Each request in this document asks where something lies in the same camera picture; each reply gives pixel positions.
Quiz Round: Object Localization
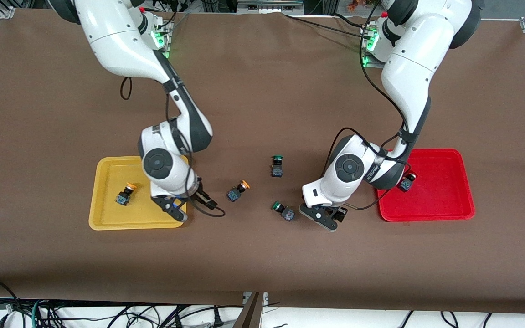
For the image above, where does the yellow push button switch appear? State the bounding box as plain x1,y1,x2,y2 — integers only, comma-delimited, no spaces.
115,182,137,206
226,180,251,202

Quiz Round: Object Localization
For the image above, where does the red push button switch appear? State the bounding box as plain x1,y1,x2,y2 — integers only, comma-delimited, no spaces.
398,171,419,192

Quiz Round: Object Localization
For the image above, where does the yellow plastic tray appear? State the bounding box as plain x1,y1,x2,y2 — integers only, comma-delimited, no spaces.
88,156,189,231

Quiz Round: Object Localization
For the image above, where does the brown table cover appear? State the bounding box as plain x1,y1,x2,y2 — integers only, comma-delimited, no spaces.
0,8,525,315

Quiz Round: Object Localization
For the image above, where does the red plastic tray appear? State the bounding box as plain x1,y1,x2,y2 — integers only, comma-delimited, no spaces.
376,148,476,222

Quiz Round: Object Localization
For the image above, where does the colourful printed box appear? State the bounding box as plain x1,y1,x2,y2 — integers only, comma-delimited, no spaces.
347,0,381,13

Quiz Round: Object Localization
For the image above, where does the grey equipment rack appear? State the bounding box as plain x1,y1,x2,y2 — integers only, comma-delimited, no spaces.
237,0,304,14

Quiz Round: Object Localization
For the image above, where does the brown wooden table post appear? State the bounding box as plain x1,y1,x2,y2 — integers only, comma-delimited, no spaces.
233,292,265,328

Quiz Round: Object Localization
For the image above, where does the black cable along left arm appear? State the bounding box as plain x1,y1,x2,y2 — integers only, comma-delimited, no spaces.
322,0,422,211

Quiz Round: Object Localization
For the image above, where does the black cable across table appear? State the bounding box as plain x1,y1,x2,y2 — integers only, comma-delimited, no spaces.
283,13,365,39

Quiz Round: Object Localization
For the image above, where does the green floor cable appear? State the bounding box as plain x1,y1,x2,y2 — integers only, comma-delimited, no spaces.
31,299,44,328

